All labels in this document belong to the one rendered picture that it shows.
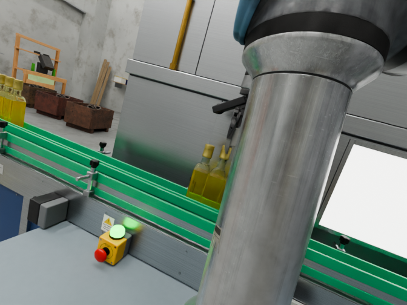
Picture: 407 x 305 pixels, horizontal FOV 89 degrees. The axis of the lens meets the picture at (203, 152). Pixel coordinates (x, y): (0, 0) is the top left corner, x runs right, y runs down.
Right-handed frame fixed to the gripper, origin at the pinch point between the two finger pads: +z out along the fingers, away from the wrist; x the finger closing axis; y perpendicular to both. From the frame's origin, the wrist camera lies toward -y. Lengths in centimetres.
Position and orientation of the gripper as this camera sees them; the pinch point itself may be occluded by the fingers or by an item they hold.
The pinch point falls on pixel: (226, 148)
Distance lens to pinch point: 72.0
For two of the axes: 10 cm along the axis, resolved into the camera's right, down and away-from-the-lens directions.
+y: 9.1, 3.2, -2.5
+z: -2.8, 9.4, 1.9
